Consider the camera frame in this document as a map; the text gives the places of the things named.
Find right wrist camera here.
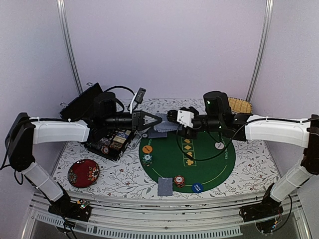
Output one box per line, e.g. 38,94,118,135
177,110,194,128

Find yellow playing card box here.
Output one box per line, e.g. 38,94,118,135
110,130,131,150

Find dealt cards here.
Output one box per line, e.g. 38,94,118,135
148,131,167,139

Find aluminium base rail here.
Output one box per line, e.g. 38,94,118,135
21,192,312,239

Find metal frame post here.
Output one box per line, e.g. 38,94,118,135
56,0,83,94
246,0,274,102

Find green round poker mat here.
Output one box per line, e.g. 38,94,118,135
139,132,236,193

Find red five chip stack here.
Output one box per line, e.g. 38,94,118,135
100,145,110,155

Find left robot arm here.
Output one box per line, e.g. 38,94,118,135
4,110,162,216

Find left metal frame post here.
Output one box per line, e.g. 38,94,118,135
56,0,83,94

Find dealt cards front edge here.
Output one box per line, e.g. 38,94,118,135
158,177,173,196

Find woven bamboo tray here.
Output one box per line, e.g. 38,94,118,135
228,97,253,114

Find orange big blind button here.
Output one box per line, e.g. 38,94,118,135
142,145,153,154

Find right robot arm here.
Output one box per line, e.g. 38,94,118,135
167,91,319,217

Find black poker chip case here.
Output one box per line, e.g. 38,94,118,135
59,83,134,162

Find green chip stack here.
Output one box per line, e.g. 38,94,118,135
142,154,153,166

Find white dealer button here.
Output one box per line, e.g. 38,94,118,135
215,142,225,150

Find grey playing card deck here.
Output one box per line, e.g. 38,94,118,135
154,113,178,133

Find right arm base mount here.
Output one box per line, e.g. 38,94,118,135
239,197,283,234

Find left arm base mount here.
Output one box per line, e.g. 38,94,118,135
48,198,92,222

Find red floral plate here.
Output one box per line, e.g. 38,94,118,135
67,159,100,188

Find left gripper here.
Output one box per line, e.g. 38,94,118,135
104,111,162,132

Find blue small blind button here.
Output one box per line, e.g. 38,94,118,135
191,183,204,194

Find right metal frame post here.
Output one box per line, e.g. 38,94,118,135
246,0,274,102

